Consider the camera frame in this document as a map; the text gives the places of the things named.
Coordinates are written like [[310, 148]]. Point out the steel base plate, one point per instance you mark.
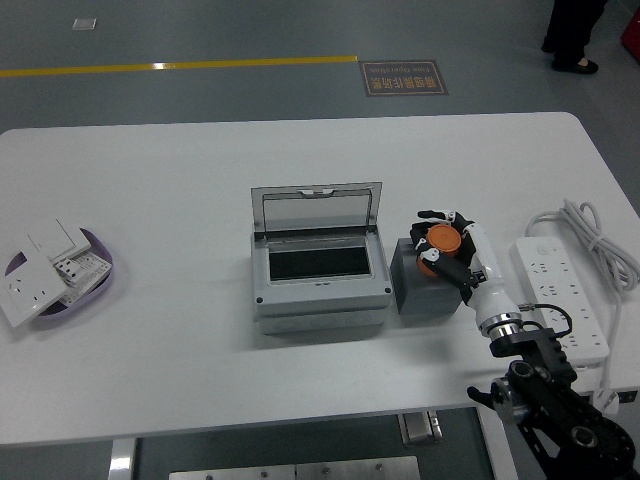
[[295, 471]]

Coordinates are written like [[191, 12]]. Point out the white table leg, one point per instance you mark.
[[500, 455], [121, 460]]

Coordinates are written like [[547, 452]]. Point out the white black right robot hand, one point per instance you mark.
[[487, 280]]

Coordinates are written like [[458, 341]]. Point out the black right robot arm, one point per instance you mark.
[[540, 395]]

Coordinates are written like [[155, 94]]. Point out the grey cube with round hole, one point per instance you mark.
[[425, 297]]

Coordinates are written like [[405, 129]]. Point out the small metal floor plate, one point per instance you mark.
[[84, 24]]

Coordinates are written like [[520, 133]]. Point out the small white socket insert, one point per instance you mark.
[[67, 270]]

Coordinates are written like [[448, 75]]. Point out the red object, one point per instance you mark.
[[632, 32]]

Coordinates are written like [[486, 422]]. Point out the grey box with clear lid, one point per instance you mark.
[[320, 305]]

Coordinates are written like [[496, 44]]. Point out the yellow floor line tape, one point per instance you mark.
[[200, 64]]

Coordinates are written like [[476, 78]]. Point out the white perforated socket back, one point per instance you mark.
[[92, 265]]

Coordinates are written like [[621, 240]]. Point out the white five-hole socket plate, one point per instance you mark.
[[25, 295]]

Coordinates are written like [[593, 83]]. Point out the orange cylinder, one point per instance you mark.
[[445, 240]]

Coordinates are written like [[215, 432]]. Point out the purple tray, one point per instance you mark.
[[100, 291]]

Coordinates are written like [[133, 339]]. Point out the grey metal table bracket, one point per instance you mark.
[[420, 429]]

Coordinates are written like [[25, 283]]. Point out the person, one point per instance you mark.
[[572, 30]]

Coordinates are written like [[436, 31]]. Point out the white power strip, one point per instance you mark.
[[550, 280]]

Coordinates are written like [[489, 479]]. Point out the white switch plate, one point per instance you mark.
[[50, 237]]

